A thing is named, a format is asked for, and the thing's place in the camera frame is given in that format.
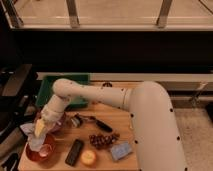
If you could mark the purple bowl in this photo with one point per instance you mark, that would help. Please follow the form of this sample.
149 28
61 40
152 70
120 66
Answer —
57 126

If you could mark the dark chair at left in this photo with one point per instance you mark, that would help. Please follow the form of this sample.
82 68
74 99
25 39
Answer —
13 86

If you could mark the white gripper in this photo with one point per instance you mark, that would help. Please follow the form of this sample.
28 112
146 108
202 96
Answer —
49 119

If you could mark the blue sponge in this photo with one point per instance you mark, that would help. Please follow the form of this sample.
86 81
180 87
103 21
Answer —
120 151

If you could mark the green plastic tray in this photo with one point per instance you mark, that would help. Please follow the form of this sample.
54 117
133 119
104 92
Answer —
61 85

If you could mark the yellow apple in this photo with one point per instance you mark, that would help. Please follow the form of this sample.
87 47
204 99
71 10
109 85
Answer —
88 157

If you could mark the black remote control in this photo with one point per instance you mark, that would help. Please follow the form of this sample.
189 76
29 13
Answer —
74 152

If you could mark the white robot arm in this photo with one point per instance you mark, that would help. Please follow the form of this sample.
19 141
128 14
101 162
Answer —
158 141

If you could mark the light blue towel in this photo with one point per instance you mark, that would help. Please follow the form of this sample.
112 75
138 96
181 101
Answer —
35 140

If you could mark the black handled kitchen tool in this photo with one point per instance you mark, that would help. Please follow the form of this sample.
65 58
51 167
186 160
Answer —
78 119

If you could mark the small metal cup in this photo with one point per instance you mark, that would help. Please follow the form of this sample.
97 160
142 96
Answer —
107 84

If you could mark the bunch of dark grapes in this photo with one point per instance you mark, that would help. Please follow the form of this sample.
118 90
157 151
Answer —
101 141

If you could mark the red bowl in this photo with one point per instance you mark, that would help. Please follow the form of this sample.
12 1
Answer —
44 153

